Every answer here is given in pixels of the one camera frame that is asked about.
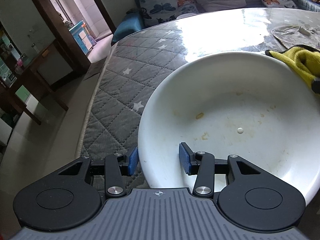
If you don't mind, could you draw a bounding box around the blue toy cabinet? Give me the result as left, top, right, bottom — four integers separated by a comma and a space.
69, 21, 97, 55

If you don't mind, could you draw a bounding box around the beige towel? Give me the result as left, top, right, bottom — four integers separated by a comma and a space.
271, 25, 319, 50

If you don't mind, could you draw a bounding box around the grey quilted star mat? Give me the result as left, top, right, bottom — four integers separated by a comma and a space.
75, 21, 190, 188

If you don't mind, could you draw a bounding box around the yellow black microfibre cloth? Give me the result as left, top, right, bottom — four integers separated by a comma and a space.
265, 45, 320, 94

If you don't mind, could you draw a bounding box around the dark wooden table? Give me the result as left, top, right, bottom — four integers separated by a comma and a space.
1, 40, 69, 125

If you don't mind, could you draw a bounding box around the blue sofa cushion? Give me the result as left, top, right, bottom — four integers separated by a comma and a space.
111, 12, 145, 46

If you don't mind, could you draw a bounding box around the butterfly print cushion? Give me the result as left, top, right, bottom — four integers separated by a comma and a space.
139, 0, 199, 27

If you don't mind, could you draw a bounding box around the white ceramic bowl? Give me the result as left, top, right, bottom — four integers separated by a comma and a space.
138, 52, 319, 203

